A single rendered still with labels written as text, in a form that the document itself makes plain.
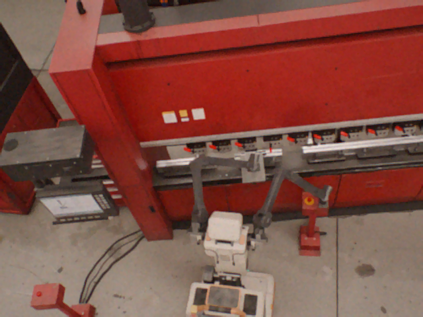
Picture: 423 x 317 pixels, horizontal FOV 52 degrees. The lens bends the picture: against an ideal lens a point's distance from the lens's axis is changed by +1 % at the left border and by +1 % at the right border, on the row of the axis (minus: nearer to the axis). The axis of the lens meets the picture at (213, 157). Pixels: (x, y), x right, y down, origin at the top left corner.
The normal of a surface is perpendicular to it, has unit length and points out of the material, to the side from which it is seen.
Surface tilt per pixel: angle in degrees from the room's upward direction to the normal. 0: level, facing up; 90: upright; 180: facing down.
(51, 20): 0
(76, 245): 0
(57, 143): 1
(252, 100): 90
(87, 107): 90
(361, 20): 90
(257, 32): 90
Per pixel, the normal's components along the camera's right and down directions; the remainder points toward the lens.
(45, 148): -0.11, -0.57
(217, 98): 0.04, 0.81
